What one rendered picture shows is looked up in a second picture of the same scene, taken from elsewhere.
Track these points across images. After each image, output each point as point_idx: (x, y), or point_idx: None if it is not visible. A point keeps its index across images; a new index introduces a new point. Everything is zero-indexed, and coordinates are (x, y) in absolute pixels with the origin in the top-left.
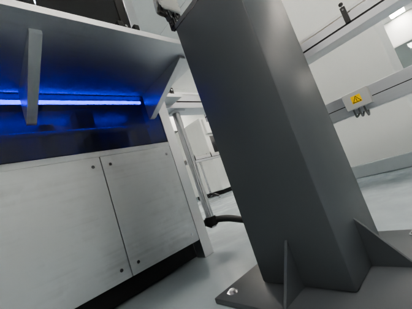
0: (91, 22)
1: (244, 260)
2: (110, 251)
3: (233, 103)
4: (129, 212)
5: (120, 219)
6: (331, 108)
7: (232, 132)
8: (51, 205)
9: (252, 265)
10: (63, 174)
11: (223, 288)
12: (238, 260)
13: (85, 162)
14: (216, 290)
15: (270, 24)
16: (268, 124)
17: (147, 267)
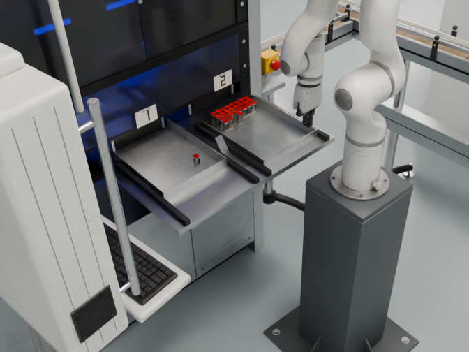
0: (235, 200)
1: (290, 286)
2: (184, 267)
3: (324, 269)
4: (202, 235)
5: (195, 242)
6: (463, 151)
7: (316, 277)
8: (150, 247)
9: (294, 299)
10: (159, 222)
11: (269, 318)
12: (285, 283)
13: None
14: (264, 318)
15: (377, 244)
16: (338, 299)
17: (207, 270)
